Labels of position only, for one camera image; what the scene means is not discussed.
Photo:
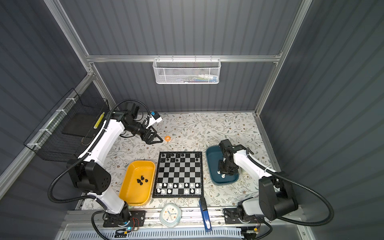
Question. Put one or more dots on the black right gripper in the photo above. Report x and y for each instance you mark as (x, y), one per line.
(222, 170)

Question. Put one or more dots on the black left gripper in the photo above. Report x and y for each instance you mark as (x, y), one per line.
(146, 139)

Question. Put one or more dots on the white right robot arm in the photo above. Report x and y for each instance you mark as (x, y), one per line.
(276, 196)

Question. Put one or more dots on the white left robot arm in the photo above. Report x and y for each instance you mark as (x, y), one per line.
(90, 176)

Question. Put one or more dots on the teal tray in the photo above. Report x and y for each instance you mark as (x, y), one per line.
(214, 155)

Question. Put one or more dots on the blue stapler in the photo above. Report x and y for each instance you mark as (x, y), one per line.
(205, 214)

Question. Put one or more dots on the black and white chessboard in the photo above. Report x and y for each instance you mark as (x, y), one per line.
(179, 175)

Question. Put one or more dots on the yellow tray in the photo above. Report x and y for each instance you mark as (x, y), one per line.
(138, 183)

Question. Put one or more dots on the pale green clock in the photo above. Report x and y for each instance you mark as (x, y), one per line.
(170, 215)

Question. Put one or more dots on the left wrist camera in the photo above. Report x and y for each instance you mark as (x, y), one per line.
(153, 117)

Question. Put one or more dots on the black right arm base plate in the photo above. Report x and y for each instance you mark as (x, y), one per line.
(235, 216)

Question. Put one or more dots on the white wire basket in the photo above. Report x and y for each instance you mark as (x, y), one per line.
(187, 73)

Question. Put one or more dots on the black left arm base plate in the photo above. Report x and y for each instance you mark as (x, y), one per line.
(133, 219)

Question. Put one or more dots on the black wire basket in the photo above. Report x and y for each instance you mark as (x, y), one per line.
(65, 134)

